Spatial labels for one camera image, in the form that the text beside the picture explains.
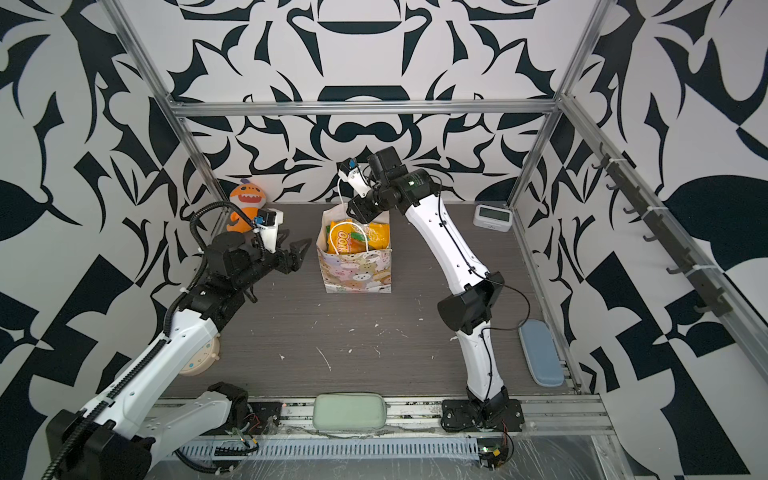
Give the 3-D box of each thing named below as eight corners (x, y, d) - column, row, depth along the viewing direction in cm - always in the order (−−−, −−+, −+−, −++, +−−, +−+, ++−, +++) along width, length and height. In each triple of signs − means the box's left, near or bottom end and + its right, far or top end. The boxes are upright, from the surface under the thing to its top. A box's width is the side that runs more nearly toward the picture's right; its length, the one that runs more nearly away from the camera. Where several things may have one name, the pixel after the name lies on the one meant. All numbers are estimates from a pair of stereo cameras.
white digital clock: (472, 228, 116) (475, 219, 112) (473, 212, 122) (477, 203, 118) (508, 235, 114) (512, 226, 110) (508, 218, 120) (512, 209, 116)
